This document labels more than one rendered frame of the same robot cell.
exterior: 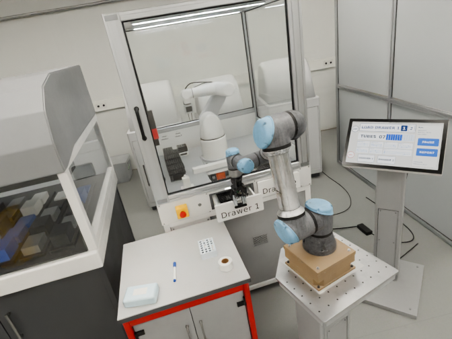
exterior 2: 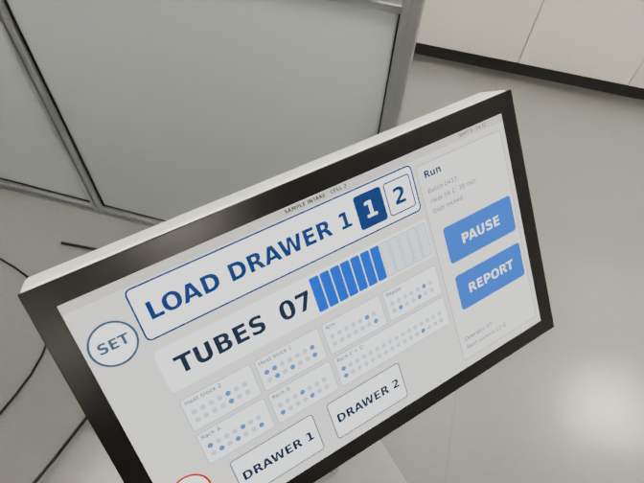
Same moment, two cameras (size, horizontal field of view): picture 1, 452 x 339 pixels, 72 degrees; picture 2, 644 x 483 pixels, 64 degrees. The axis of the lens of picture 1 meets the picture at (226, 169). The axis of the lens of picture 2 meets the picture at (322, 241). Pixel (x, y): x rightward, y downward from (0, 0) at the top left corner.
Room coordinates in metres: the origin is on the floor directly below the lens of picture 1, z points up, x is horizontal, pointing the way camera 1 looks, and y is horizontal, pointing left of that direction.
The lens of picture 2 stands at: (1.62, -0.73, 1.55)
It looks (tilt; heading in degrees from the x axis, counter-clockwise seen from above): 55 degrees down; 287
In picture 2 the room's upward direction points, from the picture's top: 4 degrees clockwise
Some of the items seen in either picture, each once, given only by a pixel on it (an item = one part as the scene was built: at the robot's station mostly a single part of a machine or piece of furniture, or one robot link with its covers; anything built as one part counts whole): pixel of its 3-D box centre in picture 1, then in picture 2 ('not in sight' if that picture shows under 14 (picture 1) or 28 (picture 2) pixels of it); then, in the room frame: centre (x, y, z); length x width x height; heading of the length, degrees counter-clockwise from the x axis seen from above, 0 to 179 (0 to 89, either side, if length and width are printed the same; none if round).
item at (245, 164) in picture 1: (245, 163); not in sight; (1.46, -0.11, 1.20); 0.11 x 0.11 x 0.08; 24
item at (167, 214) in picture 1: (220, 168); not in sight; (2.22, 0.04, 0.87); 1.02 x 0.95 x 0.14; 101
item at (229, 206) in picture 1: (239, 207); not in sight; (1.59, -0.04, 0.87); 0.29 x 0.02 x 0.11; 101
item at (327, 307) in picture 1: (323, 274); not in sight; (1.13, -0.37, 0.70); 0.45 x 0.44 x 0.12; 25
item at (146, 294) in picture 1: (141, 294); not in sight; (1.12, 0.49, 0.78); 0.15 x 0.10 x 0.04; 89
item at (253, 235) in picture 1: (231, 219); not in sight; (2.21, 0.03, 0.40); 1.03 x 0.95 x 0.80; 101
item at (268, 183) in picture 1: (278, 184); not in sight; (1.79, -0.32, 0.87); 0.29 x 0.02 x 0.11; 101
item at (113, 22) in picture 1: (206, 91); not in sight; (2.21, 0.04, 1.47); 1.02 x 0.95 x 1.05; 101
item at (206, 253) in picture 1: (207, 248); not in sight; (1.38, 0.17, 0.78); 0.12 x 0.08 x 0.04; 9
